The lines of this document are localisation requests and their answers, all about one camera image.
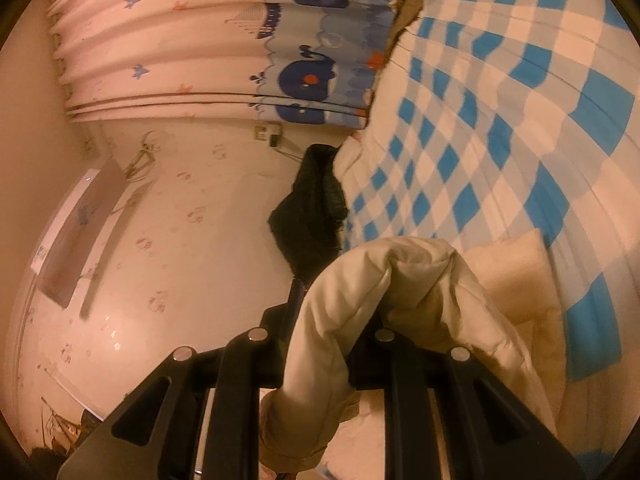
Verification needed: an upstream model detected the white quilted jacket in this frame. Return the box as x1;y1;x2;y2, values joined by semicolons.
259;230;566;474

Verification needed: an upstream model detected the black jacket by headboard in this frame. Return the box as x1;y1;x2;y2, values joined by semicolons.
268;144;348;287

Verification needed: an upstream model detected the wall air conditioner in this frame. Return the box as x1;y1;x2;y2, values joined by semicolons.
30;158;155;321

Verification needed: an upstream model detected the wall power socket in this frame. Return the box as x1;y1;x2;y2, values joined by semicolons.
254;122;283;148

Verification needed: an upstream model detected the blue white checkered storage bag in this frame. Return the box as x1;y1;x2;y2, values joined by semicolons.
343;0;639;479

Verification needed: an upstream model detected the whale print curtain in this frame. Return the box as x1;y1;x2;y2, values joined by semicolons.
48;0;394;129

